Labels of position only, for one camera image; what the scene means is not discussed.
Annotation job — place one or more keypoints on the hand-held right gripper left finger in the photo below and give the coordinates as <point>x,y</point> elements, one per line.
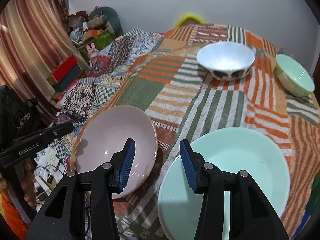
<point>126,165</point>

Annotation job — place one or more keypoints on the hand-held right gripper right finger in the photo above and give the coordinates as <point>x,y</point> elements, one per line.
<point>187,167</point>

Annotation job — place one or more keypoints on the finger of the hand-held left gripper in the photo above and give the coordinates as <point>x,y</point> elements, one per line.
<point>57,130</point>

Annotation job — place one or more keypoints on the pink bowl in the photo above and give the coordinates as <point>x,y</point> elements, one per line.
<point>110,130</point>

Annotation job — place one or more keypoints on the green plate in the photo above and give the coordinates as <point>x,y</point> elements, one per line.
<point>237,150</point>

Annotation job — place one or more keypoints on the white bowl with brown spots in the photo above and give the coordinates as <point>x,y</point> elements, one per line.
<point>225,55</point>

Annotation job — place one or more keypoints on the green bowl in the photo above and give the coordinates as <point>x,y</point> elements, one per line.
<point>297,77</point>

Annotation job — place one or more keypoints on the person's left forearm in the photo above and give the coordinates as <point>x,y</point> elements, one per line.
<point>10,217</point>

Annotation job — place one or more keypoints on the person's left hand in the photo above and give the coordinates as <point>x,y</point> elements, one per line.
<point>27,182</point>

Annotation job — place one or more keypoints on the dark blue box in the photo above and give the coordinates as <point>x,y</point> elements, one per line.
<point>68,78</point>

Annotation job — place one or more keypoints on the patterned patchwork quilt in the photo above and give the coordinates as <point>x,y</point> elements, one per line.
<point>100,90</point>

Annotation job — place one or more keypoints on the red box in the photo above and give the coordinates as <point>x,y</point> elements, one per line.
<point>63,67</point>

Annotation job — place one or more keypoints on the orange green striped blanket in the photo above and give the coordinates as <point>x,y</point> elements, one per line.
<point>220,105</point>

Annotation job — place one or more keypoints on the pink rabbit toy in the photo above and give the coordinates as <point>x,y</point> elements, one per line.
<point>92,53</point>

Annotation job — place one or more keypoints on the pink brown curtain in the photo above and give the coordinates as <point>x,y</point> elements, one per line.
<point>25,42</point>

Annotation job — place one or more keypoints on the green cardboard box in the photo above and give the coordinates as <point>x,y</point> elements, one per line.
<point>105,40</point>

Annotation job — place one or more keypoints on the orange box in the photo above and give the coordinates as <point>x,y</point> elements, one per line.
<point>93,33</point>

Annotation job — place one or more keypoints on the pile of assorted knickknacks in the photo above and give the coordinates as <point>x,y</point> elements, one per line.
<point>75,25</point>

